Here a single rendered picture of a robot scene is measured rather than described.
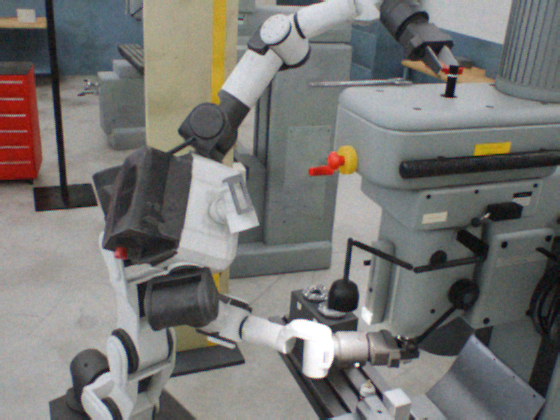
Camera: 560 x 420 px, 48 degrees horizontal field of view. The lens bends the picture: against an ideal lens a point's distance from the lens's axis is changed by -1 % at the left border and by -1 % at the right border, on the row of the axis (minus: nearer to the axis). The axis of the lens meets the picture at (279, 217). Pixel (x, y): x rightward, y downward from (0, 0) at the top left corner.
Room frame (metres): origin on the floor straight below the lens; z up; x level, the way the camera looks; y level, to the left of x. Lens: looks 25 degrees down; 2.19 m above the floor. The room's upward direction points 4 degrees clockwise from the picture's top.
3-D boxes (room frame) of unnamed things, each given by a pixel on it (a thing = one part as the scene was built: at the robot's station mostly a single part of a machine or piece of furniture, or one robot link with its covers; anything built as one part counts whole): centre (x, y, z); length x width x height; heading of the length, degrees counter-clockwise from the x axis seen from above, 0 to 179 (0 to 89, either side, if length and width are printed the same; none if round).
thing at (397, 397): (1.33, -0.35, 1.05); 0.06 x 0.05 x 0.06; 25
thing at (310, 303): (1.70, -0.16, 1.03); 0.22 x 0.12 x 0.20; 29
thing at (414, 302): (1.34, -0.35, 1.47); 0.21 x 0.19 x 0.32; 23
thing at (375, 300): (1.29, -0.24, 1.45); 0.04 x 0.04 x 0.21; 23
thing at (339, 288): (1.23, -0.16, 1.45); 0.07 x 0.07 x 0.06
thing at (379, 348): (1.32, -0.25, 1.23); 0.13 x 0.12 x 0.10; 9
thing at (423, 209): (1.35, -0.38, 1.68); 0.34 x 0.24 x 0.10; 113
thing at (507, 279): (1.41, -0.52, 1.47); 0.24 x 0.19 x 0.26; 23
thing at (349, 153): (1.25, -0.13, 1.76); 0.06 x 0.02 x 0.06; 23
